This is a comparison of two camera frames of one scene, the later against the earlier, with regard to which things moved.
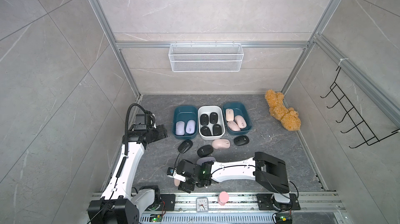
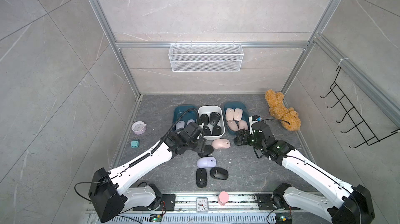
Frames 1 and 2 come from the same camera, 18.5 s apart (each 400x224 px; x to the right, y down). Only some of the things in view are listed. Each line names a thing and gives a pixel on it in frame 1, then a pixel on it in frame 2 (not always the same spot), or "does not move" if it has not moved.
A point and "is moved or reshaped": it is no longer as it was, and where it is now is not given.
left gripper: [162, 132] to [202, 142]
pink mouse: [176, 182] to [238, 114]
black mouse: [204, 119] does not move
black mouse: [216, 129] does not move
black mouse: [205, 150] does not move
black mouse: [185, 146] is moved or reshaped
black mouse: [205, 131] does not move
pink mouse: [233, 126] does not move
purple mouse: [179, 128] does not move
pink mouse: [240, 121] does not move
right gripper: [185, 187] to [243, 136]
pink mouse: [229, 114] does not move
